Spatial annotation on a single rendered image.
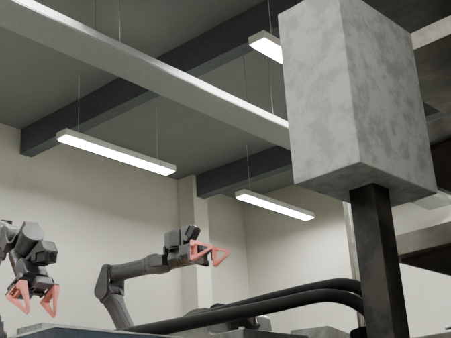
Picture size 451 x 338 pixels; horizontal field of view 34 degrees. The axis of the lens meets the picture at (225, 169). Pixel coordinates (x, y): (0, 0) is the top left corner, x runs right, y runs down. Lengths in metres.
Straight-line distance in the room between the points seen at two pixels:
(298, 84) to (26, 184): 7.47
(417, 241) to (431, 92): 0.54
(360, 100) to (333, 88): 0.06
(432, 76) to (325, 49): 0.60
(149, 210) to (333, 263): 2.67
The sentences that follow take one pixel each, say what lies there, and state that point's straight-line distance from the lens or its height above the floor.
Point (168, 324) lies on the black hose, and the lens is 1.57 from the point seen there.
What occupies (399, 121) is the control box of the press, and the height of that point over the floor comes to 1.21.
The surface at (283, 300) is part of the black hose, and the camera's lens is 1.63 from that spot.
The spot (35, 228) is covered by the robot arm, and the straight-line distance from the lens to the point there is 1.93.
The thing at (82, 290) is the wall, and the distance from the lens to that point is 9.04.
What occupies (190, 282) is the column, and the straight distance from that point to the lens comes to 10.10.
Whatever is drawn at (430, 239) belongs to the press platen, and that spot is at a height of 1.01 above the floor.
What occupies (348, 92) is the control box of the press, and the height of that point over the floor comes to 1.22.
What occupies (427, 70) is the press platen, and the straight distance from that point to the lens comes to 2.03.
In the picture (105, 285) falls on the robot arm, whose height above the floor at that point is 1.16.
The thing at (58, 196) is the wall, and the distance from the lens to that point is 9.11.
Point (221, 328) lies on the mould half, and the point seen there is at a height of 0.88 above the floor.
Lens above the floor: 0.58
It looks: 21 degrees up
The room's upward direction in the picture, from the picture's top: 4 degrees counter-clockwise
